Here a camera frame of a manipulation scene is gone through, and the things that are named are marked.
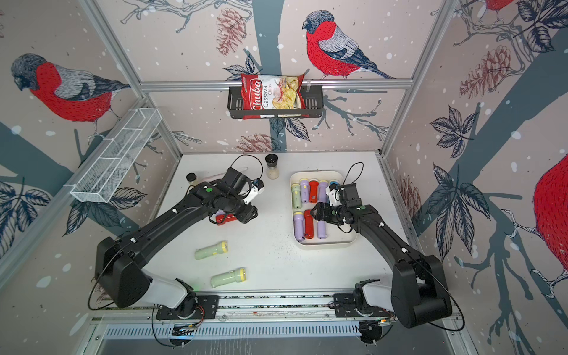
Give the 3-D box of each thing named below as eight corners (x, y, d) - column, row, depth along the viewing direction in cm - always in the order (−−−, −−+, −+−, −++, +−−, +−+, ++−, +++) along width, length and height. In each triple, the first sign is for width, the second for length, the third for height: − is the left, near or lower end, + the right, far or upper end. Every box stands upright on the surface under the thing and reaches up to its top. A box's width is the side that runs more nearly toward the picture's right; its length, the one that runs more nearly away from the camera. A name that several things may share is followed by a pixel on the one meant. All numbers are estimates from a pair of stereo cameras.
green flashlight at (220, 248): (197, 260, 85) (194, 258, 83) (197, 251, 88) (194, 248, 85) (228, 252, 87) (227, 249, 85) (228, 242, 90) (226, 240, 87)
